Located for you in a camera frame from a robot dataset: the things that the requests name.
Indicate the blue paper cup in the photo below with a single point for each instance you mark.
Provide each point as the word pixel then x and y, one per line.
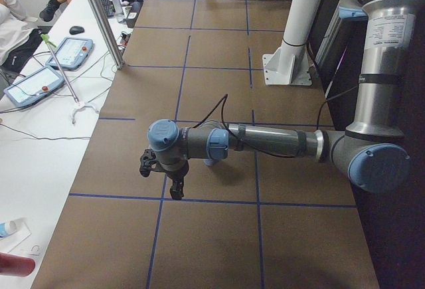
pixel 210 162

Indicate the black computer mouse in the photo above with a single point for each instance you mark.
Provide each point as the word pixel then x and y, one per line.
pixel 75 30

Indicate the red cylinder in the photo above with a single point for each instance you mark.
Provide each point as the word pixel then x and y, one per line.
pixel 12 265

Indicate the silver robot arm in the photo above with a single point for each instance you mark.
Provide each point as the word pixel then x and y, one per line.
pixel 367 151

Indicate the clear water bottle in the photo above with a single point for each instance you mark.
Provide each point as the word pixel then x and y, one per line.
pixel 118 10

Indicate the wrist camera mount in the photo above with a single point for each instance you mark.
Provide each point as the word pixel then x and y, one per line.
pixel 148 163

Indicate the white tube bottle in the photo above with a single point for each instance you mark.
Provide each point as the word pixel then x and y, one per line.
pixel 14 227

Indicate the white mounting post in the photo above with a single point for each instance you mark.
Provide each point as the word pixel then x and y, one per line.
pixel 288 65

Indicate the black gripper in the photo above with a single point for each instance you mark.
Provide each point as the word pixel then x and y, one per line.
pixel 176 173

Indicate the aluminium frame post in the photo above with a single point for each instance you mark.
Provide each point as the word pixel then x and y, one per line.
pixel 106 31

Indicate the teach pendant near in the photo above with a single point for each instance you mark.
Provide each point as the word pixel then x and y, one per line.
pixel 34 87

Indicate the teach pendant far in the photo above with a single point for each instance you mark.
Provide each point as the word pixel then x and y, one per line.
pixel 72 52

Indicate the metal grabber stick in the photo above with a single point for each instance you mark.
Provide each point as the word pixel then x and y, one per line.
pixel 79 105

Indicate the teach pendant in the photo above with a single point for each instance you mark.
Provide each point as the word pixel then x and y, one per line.
pixel 72 52
pixel 34 87

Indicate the seated person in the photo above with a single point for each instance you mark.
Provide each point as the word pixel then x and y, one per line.
pixel 19 37

